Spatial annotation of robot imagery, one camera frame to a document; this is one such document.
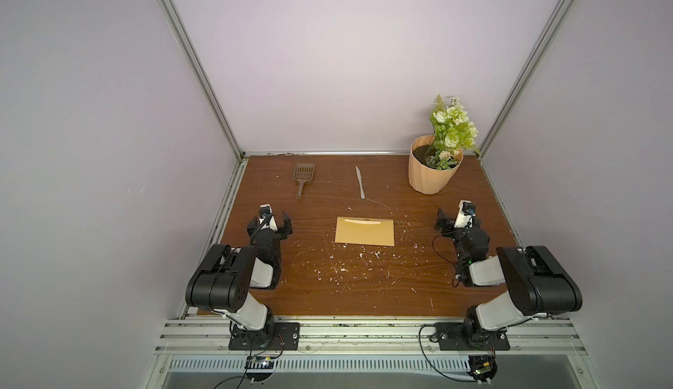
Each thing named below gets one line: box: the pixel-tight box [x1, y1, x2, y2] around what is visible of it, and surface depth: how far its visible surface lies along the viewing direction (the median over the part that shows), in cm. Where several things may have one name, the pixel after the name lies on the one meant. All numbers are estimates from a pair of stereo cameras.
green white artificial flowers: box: [425, 94, 479, 170], surface depth 92 cm
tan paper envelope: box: [333, 216, 396, 247], surface depth 97 cm
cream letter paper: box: [344, 219, 382, 225], surface depth 99 cm
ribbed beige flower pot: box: [408, 134, 464, 196], surface depth 100 cm
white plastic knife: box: [354, 165, 366, 200], surface depth 112 cm
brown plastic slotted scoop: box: [292, 162, 316, 200], surface depth 116 cm
